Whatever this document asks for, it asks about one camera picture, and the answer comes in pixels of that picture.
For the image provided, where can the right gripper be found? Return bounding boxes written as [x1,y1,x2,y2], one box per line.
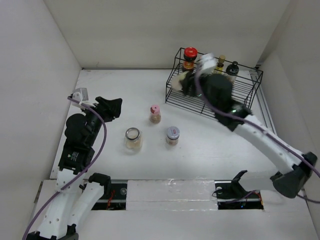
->
[179,68,218,113]

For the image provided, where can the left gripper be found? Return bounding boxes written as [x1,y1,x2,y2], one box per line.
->
[81,96,122,145]

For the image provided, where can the yellow cap spice bottle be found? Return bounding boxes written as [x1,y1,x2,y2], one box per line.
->
[171,71,191,91]

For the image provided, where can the red cap sauce bottle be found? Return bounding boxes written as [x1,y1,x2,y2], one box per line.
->
[182,47,198,72]

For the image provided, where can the yellow oil bottle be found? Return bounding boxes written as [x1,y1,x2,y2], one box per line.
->
[213,55,226,74]

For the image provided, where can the black pump cap spice jar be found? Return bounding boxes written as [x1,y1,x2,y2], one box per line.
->
[224,61,239,84]

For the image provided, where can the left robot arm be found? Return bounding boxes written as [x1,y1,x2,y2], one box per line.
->
[22,96,123,240]

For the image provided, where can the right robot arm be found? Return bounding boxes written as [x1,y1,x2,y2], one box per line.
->
[94,71,317,199]

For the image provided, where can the open wide glass jar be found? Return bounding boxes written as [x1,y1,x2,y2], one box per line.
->
[124,127,143,150]

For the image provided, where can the pink cap spice bottle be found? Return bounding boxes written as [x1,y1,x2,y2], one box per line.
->
[149,104,161,124]

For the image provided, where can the silver lid spice jar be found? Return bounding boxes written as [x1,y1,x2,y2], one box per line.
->
[166,126,180,146]

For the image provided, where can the black wire rack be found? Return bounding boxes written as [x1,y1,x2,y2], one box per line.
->
[165,47,263,124]

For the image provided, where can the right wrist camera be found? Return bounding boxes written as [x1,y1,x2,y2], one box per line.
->
[196,53,217,75]

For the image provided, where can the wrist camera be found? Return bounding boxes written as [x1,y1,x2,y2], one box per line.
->
[69,87,94,109]
[196,53,217,75]

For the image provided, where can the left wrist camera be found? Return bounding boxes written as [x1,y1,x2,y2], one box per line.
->
[69,87,94,109]

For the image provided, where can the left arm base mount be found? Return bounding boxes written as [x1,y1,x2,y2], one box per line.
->
[92,183,127,211]

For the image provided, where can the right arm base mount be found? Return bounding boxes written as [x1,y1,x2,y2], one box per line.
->
[211,170,264,210]

